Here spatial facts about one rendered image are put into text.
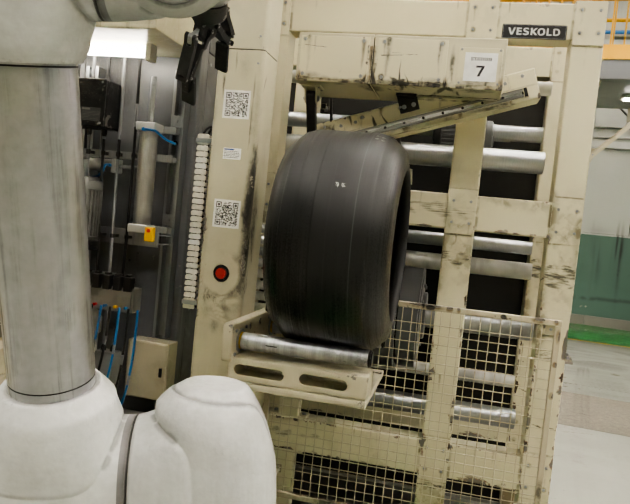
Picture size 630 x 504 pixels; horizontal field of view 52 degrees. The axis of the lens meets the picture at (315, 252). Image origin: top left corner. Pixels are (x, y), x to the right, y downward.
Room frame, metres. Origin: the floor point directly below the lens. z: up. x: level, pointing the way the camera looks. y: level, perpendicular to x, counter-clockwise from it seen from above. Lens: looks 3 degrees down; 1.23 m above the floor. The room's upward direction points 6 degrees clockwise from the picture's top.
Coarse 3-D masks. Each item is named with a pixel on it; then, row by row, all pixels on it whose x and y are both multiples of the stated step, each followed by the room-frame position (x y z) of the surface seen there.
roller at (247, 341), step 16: (240, 336) 1.63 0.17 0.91; (256, 336) 1.62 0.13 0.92; (272, 336) 1.63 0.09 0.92; (272, 352) 1.61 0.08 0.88; (288, 352) 1.60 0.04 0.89; (304, 352) 1.59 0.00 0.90; (320, 352) 1.58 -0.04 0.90; (336, 352) 1.57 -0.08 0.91; (352, 352) 1.57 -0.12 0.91; (368, 352) 1.56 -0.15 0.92
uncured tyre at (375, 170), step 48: (336, 144) 1.57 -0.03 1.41; (384, 144) 1.58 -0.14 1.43; (288, 192) 1.50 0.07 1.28; (336, 192) 1.47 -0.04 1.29; (384, 192) 1.48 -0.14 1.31; (288, 240) 1.47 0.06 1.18; (336, 240) 1.45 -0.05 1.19; (384, 240) 1.46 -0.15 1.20; (288, 288) 1.49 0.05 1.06; (336, 288) 1.46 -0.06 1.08; (384, 288) 1.49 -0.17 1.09; (288, 336) 1.63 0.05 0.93; (336, 336) 1.55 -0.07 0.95; (384, 336) 1.62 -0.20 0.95
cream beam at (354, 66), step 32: (320, 64) 1.94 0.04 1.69; (352, 64) 1.92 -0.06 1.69; (384, 64) 1.90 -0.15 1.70; (416, 64) 1.88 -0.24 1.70; (448, 64) 1.86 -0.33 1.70; (320, 96) 2.18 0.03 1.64; (352, 96) 2.13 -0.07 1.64; (384, 96) 2.07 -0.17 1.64; (448, 96) 1.97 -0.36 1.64; (480, 96) 1.93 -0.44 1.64
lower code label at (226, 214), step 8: (216, 200) 1.73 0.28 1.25; (224, 200) 1.72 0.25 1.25; (232, 200) 1.72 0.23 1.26; (216, 208) 1.73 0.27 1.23; (224, 208) 1.72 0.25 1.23; (232, 208) 1.72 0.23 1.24; (216, 216) 1.73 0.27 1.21; (224, 216) 1.72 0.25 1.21; (232, 216) 1.72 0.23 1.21; (216, 224) 1.73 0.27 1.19; (224, 224) 1.72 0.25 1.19; (232, 224) 1.72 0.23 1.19
